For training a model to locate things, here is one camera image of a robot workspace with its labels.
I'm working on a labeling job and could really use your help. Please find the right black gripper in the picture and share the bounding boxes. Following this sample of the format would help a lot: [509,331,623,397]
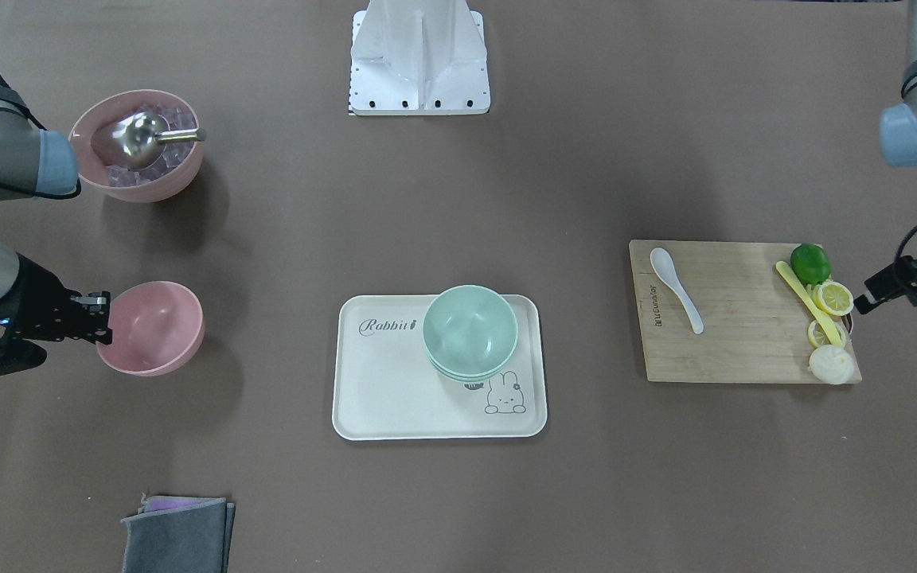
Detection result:
[5,255,113,345]

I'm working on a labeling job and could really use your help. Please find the small pink bowl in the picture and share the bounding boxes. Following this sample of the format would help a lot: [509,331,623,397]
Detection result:
[97,282,206,377]

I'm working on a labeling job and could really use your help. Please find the white ceramic spoon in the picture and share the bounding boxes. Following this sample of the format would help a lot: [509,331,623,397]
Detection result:
[649,248,705,335]

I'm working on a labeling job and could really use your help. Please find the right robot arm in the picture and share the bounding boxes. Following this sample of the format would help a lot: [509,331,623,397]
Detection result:
[0,73,112,345]

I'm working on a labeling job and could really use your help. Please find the large pink ice bowl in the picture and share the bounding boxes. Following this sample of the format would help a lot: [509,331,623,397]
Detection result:
[68,88,204,203]

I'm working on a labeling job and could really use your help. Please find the lemon slice upper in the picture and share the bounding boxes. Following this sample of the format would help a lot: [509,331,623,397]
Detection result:
[810,279,854,317]

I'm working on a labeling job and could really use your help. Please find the lemon slice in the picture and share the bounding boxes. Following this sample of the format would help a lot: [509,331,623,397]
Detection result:
[810,279,854,317]
[806,320,850,348]

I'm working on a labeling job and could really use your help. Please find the yellow plastic knife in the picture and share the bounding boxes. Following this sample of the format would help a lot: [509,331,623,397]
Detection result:
[775,260,847,347]

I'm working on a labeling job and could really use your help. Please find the green lime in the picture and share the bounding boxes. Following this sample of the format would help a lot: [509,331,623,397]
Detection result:
[790,243,833,286]

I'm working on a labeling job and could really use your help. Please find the lemon slice lower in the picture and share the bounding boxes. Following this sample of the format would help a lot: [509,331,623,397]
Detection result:
[806,320,850,348]

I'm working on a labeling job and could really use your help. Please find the clear ice cubes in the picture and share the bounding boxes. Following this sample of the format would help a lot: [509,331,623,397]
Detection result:
[92,104,199,186]

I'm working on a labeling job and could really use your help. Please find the metal ice scoop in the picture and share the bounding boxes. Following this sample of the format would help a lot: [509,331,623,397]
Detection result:
[106,111,207,170]

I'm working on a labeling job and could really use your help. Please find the purple cloth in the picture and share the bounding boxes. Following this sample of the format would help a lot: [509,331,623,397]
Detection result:
[138,496,227,514]

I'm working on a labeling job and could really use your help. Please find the grey folded cloth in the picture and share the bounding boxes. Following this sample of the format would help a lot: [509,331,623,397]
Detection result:
[121,501,236,572]

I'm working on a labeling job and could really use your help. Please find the white rabbit tray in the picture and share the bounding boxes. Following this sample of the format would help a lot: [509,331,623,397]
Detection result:
[331,294,548,440]

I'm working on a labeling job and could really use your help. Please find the stacked green bowls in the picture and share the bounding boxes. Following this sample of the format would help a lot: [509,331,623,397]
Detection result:
[423,284,520,382]

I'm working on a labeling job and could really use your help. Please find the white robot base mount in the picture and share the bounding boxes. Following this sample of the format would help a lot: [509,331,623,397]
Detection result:
[347,1,491,116]

